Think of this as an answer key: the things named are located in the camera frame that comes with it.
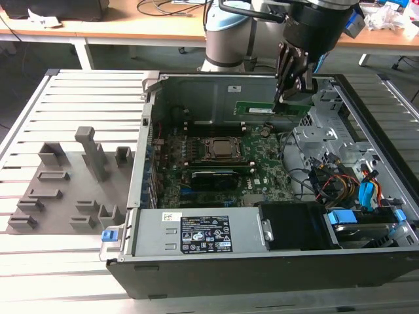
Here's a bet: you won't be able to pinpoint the hard disk in blue carrier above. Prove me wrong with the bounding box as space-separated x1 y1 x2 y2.
323 209 407 251

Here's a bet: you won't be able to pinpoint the green motherboard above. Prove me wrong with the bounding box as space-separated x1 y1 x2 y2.
149 124 305 209

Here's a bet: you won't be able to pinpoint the grey parts rack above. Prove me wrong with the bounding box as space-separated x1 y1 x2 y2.
6 126 137 235

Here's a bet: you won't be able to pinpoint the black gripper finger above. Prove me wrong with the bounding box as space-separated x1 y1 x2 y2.
283 63 319 101
273 42 307 114

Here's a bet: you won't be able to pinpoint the long wooden desk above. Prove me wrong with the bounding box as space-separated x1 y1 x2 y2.
0 0 419 71

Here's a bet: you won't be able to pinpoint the green RAM stick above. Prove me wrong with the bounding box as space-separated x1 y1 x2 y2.
234 100 312 117

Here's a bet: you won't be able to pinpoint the large black box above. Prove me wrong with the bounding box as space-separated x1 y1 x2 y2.
5 0 111 22

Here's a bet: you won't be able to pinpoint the black open PC case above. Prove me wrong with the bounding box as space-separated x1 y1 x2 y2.
106 70 419 300

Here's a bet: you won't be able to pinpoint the silver metal drive cage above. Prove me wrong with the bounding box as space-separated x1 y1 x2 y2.
293 90 380 171

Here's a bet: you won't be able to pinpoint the black RAM slot white clips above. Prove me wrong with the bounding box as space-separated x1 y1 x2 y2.
183 127 246 137
183 161 257 174

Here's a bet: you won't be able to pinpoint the red yellow black wire bundle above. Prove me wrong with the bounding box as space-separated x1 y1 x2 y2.
322 175 358 200

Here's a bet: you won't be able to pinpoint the black graphics card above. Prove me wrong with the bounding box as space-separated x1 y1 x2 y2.
181 168 242 192

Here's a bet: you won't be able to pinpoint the white crumpled paper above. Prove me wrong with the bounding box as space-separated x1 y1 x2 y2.
27 9 63 29

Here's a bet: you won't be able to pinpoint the CPU socket metal cover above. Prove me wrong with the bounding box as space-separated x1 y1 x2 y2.
196 135 251 164

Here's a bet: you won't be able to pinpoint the clear plastic bags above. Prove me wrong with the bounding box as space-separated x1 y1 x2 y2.
365 3 409 32

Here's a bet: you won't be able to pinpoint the orange flat data cable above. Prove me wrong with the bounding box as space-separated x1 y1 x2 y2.
361 166 386 206

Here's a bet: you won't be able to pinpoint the black plastic air shroud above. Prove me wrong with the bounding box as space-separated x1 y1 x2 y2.
258 202 338 251

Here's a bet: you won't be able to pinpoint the grey power supply unit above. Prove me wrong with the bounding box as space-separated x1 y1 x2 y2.
132 209 271 258

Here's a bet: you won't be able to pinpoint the blue flat data cable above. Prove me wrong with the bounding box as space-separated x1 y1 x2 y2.
358 181 377 213

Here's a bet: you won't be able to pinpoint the CPU with metal top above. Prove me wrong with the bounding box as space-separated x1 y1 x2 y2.
209 139 243 158

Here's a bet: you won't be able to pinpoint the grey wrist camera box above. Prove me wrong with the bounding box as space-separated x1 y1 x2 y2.
345 9 366 39

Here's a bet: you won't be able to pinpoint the black camera cable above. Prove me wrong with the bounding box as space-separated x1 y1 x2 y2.
218 0 286 24

